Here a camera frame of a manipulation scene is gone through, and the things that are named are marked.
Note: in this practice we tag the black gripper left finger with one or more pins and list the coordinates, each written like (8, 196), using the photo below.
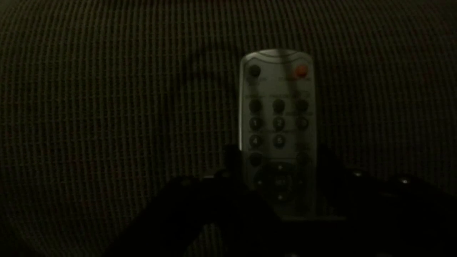
(208, 200)

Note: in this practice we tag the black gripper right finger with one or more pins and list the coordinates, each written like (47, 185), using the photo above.
(361, 209)

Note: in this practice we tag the grey remote control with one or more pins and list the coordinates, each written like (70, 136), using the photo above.
(278, 123)

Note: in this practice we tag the grey fabric sofa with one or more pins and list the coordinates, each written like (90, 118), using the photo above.
(118, 95)

